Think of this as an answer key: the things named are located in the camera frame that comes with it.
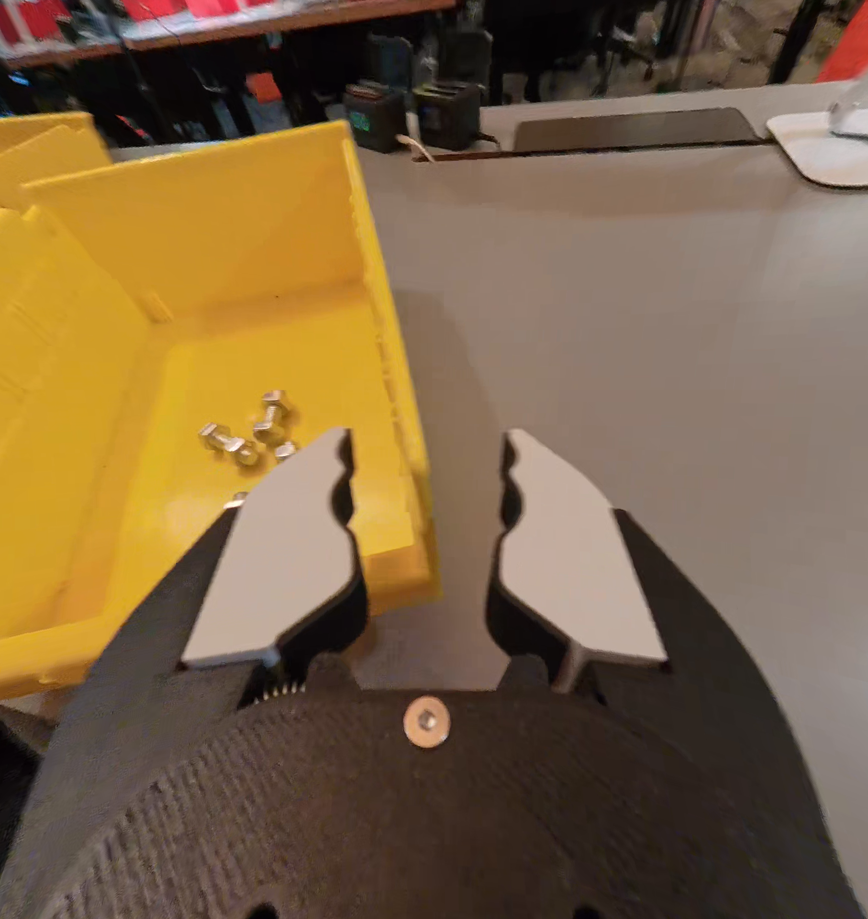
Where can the wooden document stand white base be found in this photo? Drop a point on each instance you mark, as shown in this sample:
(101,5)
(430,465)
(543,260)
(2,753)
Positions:
(811,154)

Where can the grey desk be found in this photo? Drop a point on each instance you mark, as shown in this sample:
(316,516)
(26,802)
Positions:
(620,323)

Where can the wooden shelf board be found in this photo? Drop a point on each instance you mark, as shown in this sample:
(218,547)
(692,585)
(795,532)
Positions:
(211,32)

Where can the black charger with green display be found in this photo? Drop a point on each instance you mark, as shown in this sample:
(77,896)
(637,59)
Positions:
(376,118)

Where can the black battery charger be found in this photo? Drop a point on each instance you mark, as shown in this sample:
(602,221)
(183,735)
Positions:
(448,115)

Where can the yellow plastic storage bin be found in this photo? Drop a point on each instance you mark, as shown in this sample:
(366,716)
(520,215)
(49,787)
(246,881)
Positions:
(32,140)
(211,244)

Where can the silver metal bolt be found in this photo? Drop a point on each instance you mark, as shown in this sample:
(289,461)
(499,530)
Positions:
(285,450)
(217,436)
(248,454)
(270,413)
(238,498)

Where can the red orange post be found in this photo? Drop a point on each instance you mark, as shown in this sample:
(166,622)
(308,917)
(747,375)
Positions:
(861,39)

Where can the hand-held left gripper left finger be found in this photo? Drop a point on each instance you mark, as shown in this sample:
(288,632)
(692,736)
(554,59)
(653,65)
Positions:
(276,567)

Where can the dark flat desk panel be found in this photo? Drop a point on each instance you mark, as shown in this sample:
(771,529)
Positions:
(635,131)

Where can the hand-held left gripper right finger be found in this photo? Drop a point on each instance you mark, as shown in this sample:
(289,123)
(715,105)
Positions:
(570,567)

